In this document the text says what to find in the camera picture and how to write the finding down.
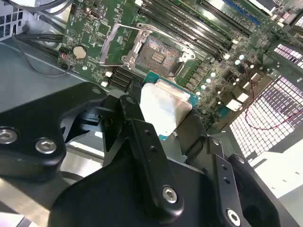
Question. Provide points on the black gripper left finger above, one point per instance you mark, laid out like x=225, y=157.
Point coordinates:
x=30, y=132

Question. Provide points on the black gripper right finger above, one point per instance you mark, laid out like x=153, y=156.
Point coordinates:
x=227, y=184

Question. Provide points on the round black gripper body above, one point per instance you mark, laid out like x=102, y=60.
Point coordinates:
x=106, y=201

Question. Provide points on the silver-topped CPU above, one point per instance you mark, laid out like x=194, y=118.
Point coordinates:
x=163, y=104

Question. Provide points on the metal socket cover frame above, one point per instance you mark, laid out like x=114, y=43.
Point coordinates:
x=107, y=45

